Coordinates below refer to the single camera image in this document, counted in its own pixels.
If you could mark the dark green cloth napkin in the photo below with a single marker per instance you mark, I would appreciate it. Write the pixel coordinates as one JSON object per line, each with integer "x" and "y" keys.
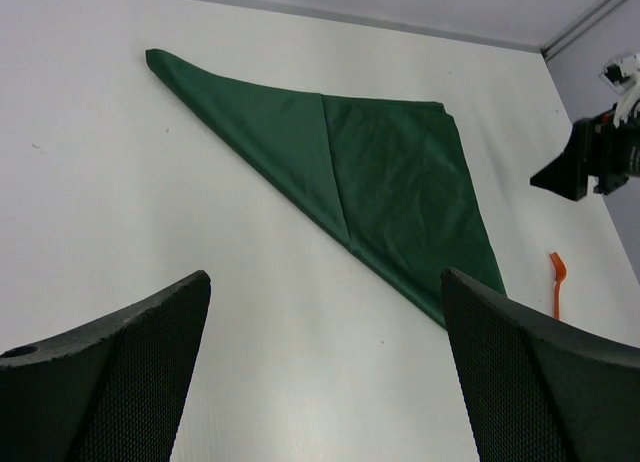
{"x": 386, "y": 179}

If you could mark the aluminium right frame post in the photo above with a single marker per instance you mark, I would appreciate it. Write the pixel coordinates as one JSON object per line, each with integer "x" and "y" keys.
{"x": 579, "y": 26}

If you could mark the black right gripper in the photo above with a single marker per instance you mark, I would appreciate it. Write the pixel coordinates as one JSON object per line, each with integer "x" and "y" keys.
{"x": 596, "y": 148}

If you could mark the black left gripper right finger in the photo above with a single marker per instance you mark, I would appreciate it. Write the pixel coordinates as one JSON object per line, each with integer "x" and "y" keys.
{"x": 537, "y": 389}

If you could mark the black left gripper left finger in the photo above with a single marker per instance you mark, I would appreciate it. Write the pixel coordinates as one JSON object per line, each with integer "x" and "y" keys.
{"x": 113, "y": 389}

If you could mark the orange plastic fork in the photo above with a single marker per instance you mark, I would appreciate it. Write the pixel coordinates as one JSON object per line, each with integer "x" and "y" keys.
{"x": 560, "y": 275}

